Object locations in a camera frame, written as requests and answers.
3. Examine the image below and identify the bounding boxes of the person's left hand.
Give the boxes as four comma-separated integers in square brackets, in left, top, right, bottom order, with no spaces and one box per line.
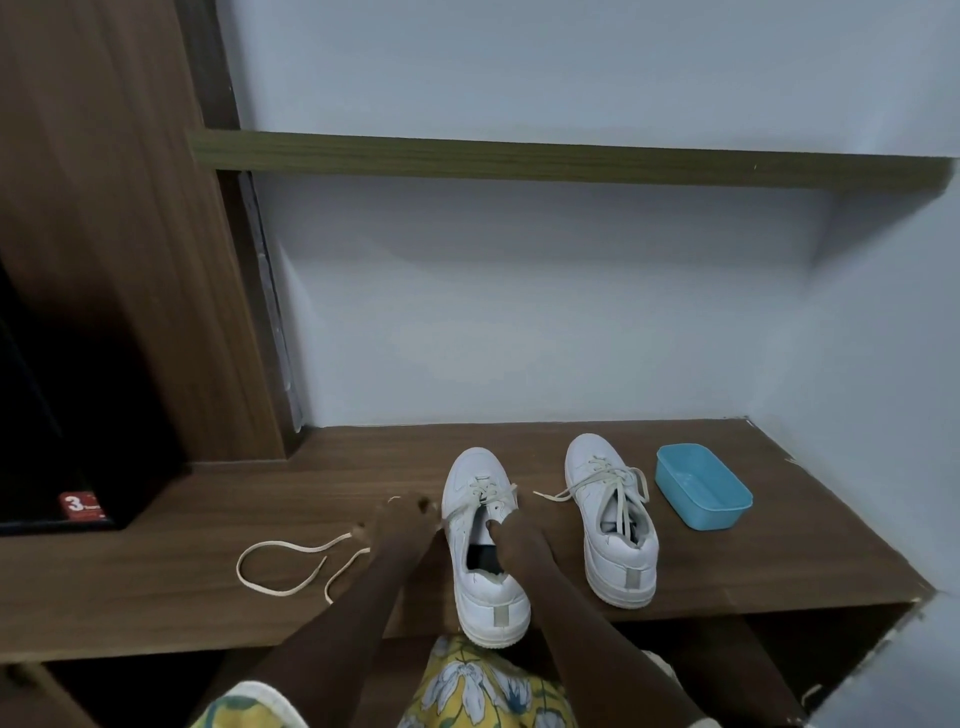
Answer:
[352,491,444,571]

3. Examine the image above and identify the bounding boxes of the person's right hand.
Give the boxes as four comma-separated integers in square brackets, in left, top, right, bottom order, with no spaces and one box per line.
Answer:
[483,509,558,583]

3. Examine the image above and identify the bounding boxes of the white sneaker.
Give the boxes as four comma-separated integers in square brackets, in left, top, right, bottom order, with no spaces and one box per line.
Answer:
[563,433,661,610]
[440,447,533,649]

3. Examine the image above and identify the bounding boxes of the cream shoelace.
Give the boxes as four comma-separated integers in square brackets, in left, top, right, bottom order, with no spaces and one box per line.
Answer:
[236,472,520,606]
[532,455,651,538]

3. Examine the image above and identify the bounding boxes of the blue plastic basket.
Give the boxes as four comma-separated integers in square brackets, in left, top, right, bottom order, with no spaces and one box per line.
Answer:
[654,443,755,532]

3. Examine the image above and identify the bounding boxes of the person's left forearm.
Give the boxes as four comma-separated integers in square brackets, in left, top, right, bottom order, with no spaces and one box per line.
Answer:
[232,554,421,728]

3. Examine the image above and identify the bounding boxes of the person's right forearm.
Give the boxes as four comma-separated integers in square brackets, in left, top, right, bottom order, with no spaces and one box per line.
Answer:
[524,569,710,728]

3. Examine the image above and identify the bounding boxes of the wooden wall shelf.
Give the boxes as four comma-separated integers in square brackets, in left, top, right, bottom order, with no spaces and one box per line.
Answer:
[187,128,958,193]

